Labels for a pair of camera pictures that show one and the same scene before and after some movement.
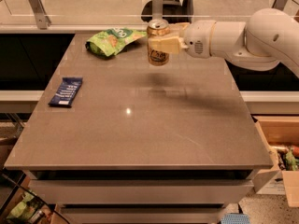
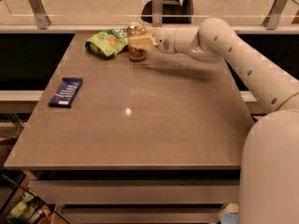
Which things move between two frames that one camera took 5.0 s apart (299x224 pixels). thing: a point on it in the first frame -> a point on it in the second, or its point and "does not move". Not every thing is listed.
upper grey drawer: [140, 191] does not move
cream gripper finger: [177, 29] -> [151, 31]
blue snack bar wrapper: [66, 91] does not move
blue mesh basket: [235, 218] does not move
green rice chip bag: [110, 41] does not move
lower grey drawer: [142, 213] does not move
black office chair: [174, 10] does not move
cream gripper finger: [171, 45] -> [142, 43]
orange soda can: [158, 27] -> [136, 53]
